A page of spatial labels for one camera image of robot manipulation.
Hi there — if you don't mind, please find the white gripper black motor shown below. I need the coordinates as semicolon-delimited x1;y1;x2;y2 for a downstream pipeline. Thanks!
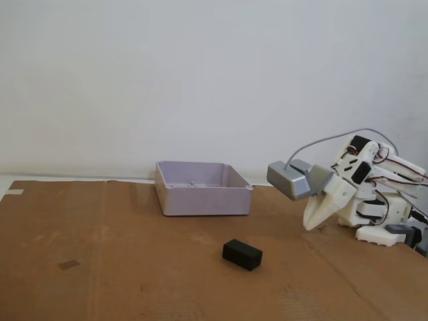
302;145;372;231

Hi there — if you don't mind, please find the black rectangular block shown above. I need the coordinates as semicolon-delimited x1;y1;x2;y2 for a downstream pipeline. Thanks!
221;237;263;272

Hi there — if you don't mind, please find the pale lilac plastic box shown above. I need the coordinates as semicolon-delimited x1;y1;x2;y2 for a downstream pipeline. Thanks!
154;160;253;218

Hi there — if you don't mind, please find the silver wrist webcam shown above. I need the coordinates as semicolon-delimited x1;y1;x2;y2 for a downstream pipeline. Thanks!
266;159;314;202

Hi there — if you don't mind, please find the grey table clamp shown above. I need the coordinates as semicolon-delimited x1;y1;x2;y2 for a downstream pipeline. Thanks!
385;223;428;259

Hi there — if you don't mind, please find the brown cardboard sheet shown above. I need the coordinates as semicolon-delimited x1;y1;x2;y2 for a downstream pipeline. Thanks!
0;179;428;321

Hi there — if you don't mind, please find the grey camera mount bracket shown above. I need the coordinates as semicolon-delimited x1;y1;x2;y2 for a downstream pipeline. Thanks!
309;164;336;197

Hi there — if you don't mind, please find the black power cable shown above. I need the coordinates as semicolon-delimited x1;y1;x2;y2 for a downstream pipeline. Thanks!
410;208;428;225

